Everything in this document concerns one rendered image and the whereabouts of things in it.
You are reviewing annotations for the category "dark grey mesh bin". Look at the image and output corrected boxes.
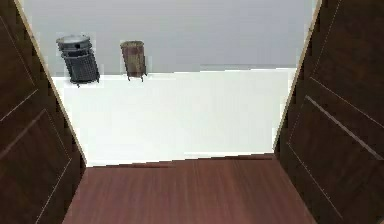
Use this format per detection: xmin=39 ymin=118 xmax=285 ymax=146
xmin=55 ymin=34 xmax=101 ymax=87

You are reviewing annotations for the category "dark brown room door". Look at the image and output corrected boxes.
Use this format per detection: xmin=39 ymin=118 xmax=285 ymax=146
xmin=273 ymin=0 xmax=384 ymax=224
xmin=0 ymin=0 xmax=88 ymax=224

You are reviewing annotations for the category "brown cylindrical bin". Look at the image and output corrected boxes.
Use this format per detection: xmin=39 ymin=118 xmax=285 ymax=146
xmin=119 ymin=40 xmax=148 ymax=82

